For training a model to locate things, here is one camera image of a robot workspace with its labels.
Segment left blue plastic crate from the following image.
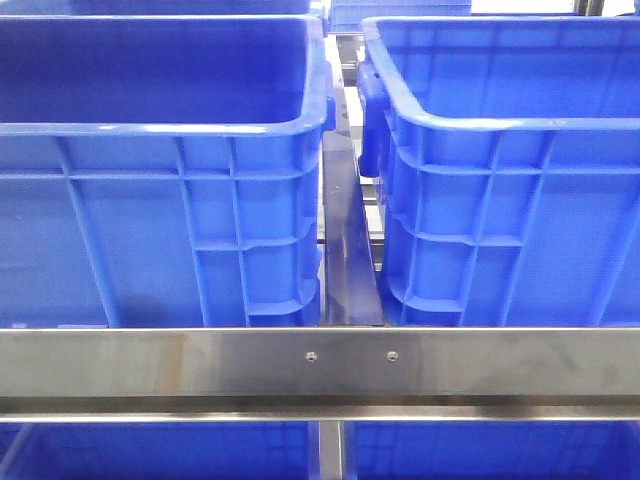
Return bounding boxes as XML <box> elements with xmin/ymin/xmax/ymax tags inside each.
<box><xmin>1</xmin><ymin>15</ymin><xmax>335</xmax><ymax>328</ymax></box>

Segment blue plastic crate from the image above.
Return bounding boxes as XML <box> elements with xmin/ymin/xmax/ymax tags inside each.
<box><xmin>1</xmin><ymin>15</ymin><xmax>335</xmax><ymax>328</ymax></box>
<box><xmin>358</xmin><ymin>16</ymin><xmax>639</xmax><ymax>327</ymax></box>

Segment right blue plastic crate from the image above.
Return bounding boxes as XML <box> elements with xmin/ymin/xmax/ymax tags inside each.
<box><xmin>358</xmin><ymin>16</ymin><xmax>639</xmax><ymax>327</ymax></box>

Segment lower right blue crate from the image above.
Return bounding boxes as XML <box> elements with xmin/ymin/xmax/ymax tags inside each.
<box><xmin>347</xmin><ymin>421</ymin><xmax>639</xmax><ymax>479</ymax></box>

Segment far right blue crate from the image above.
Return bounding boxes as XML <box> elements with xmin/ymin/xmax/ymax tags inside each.
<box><xmin>329</xmin><ymin>0</ymin><xmax>472</xmax><ymax>33</ymax></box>

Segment lower left blue crate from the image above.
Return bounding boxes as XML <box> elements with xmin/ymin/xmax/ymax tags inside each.
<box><xmin>1</xmin><ymin>422</ymin><xmax>320</xmax><ymax>479</ymax></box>

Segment far left blue crate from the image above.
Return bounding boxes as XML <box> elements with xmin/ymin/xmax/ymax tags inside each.
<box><xmin>1</xmin><ymin>0</ymin><xmax>326</xmax><ymax>17</ymax></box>

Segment steel centre divider rail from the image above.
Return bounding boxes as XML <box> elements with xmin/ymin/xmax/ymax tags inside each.
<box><xmin>322</xmin><ymin>34</ymin><xmax>385</xmax><ymax>327</ymax></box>

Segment steel front rack rail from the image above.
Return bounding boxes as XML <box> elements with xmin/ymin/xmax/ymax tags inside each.
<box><xmin>1</xmin><ymin>326</ymin><xmax>639</xmax><ymax>422</ymax></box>

